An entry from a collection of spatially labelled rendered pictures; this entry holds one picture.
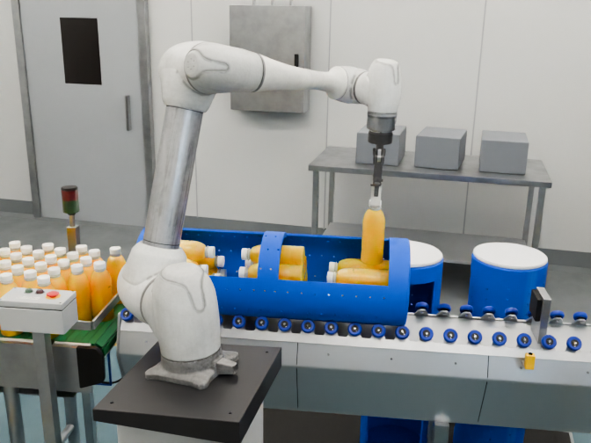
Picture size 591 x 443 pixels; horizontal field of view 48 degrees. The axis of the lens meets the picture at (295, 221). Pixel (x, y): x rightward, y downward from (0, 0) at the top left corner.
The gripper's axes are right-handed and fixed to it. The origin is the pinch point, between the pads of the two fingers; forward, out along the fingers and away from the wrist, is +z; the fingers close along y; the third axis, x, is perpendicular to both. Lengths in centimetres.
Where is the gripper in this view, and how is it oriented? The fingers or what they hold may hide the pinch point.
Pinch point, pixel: (375, 194)
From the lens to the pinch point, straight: 212.8
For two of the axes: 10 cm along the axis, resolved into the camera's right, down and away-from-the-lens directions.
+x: -9.9, -0.7, 1.0
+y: 1.2, -3.1, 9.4
